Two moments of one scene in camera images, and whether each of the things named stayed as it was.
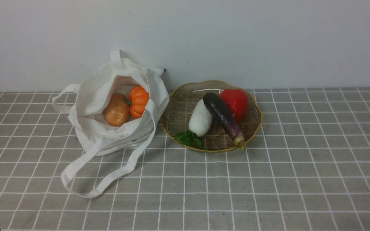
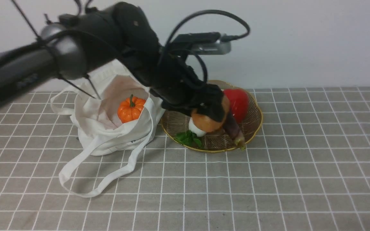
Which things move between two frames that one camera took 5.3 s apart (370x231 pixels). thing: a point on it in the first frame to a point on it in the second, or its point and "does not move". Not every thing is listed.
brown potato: x=117 y=112 to x=207 y=124
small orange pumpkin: x=138 y=96 to x=130 y=109
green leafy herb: x=188 y=137 does not move
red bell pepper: x=238 y=102 does not move
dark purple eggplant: x=221 y=110 does not move
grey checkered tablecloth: x=321 y=161 does not move
